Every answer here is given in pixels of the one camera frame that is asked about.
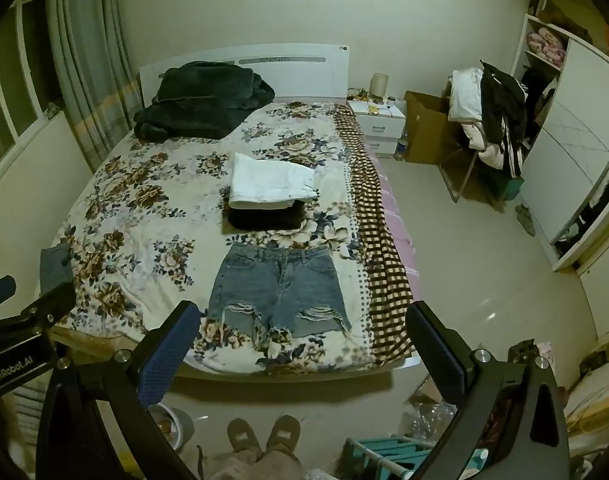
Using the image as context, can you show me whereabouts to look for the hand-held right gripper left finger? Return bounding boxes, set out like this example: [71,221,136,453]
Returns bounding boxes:
[37,301,202,480]

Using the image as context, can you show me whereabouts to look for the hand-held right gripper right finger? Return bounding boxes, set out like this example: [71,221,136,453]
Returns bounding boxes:
[406,301,570,480]

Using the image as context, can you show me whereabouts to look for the blue denim shorts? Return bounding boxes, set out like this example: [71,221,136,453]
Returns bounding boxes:
[204,241,353,352]

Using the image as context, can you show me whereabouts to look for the black folded pants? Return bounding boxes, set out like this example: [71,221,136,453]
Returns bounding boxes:
[227,199,306,231]

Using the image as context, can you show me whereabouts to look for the white folded pants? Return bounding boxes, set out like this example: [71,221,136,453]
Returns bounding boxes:
[228,152,319,210]

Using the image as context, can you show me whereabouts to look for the clear plastic bag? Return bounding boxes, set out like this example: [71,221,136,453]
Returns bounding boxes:
[398,389,461,442]

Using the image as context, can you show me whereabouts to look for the grey bowl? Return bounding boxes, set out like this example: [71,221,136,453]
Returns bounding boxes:
[148,403,196,454]

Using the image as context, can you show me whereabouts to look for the floral bed sheet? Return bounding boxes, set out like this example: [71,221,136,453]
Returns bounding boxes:
[52,101,385,376]

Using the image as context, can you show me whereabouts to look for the brown slipper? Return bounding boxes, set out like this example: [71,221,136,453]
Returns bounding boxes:
[227,418,263,462]
[265,413,302,454]

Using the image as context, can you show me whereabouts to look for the teal plastic rack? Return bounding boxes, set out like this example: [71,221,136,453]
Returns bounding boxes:
[343,436,491,480]

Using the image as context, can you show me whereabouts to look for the brown checkered blanket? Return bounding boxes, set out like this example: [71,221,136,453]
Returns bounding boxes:
[331,104,418,367]

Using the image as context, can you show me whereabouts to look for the person's beige trousers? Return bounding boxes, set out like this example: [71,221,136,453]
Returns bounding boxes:
[204,449,306,480]

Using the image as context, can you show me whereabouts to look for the metal folding chair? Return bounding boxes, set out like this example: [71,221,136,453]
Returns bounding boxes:
[438,142,511,207]

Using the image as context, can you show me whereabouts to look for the white framed window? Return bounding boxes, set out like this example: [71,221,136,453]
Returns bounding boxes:
[0,0,66,173]

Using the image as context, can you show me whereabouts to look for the grey striped curtain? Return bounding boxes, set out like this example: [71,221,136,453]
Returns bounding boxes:
[45,0,136,172]

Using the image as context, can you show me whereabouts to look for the brown cardboard box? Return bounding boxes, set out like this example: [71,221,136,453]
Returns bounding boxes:
[403,90,461,165]

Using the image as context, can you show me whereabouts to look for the dark plush blanket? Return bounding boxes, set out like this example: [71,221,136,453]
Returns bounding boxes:
[133,60,276,140]

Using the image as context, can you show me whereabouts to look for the white nightstand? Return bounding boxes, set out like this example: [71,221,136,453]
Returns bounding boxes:
[346,98,408,157]

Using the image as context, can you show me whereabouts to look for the white wardrobe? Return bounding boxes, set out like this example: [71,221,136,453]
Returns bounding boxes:
[508,12,609,272]

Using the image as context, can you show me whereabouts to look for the black striped jacket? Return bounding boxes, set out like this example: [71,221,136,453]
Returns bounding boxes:
[479,61,530,179]

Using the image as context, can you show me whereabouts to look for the white clothes pile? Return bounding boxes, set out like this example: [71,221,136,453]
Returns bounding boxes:
[447,67,486,122]

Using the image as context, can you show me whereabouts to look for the white bed headboard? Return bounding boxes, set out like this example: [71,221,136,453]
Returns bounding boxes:
[138,43,351,107]

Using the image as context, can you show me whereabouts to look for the pink folded bedding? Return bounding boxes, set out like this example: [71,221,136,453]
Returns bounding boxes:
[526,28,569,65]

